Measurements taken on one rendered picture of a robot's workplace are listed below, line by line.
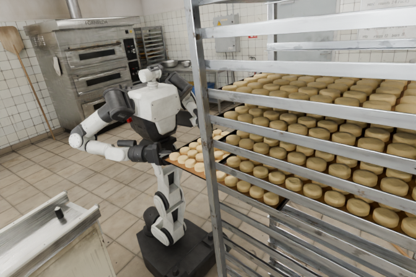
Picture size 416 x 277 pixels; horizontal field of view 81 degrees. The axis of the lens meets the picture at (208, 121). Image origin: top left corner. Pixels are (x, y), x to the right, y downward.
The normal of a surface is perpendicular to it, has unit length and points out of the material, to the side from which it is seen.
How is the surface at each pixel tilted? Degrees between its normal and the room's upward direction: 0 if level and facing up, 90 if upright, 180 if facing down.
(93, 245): 90
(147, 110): 85
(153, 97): 46
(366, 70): 90
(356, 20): 90
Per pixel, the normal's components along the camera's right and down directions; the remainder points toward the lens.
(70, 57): 0.82, 0.14
